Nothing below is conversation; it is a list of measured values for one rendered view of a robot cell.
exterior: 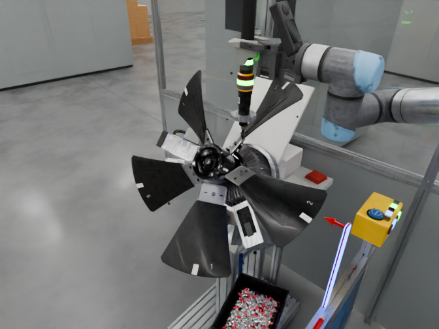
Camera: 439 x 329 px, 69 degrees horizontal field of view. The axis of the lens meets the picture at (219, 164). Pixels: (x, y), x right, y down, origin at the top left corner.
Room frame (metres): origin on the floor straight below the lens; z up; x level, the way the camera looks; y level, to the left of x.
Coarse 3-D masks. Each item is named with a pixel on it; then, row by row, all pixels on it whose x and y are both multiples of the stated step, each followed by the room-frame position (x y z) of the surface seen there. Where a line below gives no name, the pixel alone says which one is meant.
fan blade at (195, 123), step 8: (200, 72) 1.12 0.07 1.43; (192, 80) 1.15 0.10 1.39; (200, 80) 1.10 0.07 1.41; (192, 88) 1.13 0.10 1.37; (200, 88) 1.08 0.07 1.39; (184, 96) 1.17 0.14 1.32; (192, 96) 1.11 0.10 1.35; (200, 96) 1.06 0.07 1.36; (192, 104) 1.10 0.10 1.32; (200, 104) 1.05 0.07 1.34; (184, 112) 1.16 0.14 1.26; (192, 112) 1.09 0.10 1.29; (200, 112) 1.04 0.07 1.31; (192, 120) 1.10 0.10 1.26; (200, 120) 1.03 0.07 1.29; (192, 128) 1.10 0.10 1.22; (200, 128) 1.02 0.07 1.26; (200, 136) 1.03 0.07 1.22
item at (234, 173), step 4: (236, 168) 0.87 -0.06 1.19; (240, 168) 0.87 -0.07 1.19; (244, 168) 0.87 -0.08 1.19; (232, 172) 0.85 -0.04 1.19; (236, 172) 0.85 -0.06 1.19; (244, 172) 0.85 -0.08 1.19; (248, 172) 0.85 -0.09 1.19; (252, 172) 0.86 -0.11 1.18; (228, 176) 0.83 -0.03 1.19; (232, 176) 0.83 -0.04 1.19; (236, 176) 0.83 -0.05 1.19; (240, 176) 0.83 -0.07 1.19; (244, 176) 0.83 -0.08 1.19; (248, 176) 0.83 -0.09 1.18; (232, 180) 0.81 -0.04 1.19; (236, 180) 0.81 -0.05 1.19; (240, 180) 0.81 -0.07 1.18; (244, 180) 0.81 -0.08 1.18; (236, 184) 0.79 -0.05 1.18
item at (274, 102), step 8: (280, 80) 1.03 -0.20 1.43; (272, 88) 1.04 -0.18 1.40; (280, 88) 0.98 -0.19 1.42; (288, 88) 0.95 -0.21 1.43; (296, 88) 0.92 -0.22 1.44; (272, 96) 0.98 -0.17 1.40; (280, 96) 0.94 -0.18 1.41; (288, 96) 0.91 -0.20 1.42; (296, 96) 0.88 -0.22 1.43; (264, 104) 0.99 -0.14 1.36; (272, 104) 0.93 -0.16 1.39; (280, 104) 0.90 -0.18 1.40; (288, 104) 0.87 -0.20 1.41; (256, 112) 1.00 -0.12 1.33; (264, 112) 0.92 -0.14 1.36; (272, 112) 0.89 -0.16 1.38; (256, 120) 0.92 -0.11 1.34; (264, 120) 0.88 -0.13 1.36; (248, 128) 0.92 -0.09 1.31; (256, 128) 0.88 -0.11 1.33
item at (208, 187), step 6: (204, 186) 0.84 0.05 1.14; (210, 186) 0.85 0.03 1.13; (216, 186) 0.86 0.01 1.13; (222, 186) 0.86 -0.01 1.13; (210, 192) 0.84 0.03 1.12; (216, 192) 0.84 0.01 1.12; (222, 192) 0.85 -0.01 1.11; (204, 198) 0.82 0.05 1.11; (210, 198) 0.83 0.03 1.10; (216, 198) 0.83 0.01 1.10; (222, 198) 0.84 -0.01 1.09; (222, 204) 0.82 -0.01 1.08
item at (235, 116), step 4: (232, 112) 0.85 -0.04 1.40; (236, 112) 0.85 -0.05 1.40; (252, 112) 0.85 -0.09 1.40; (232, 116) 0.83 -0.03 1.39; (236, 116) 0.82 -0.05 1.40; (240, 116) 0.82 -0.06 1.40; (244, 116) 0.82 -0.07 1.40; (248, 116) 0.82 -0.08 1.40; (252, 116) 0.82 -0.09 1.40; (236, 120) 0.81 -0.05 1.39; (240, 120) 0.81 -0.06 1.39; (244, 120) 0.80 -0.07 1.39; (248, 120) 0.81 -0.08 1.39; (252, 120) 0.81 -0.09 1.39
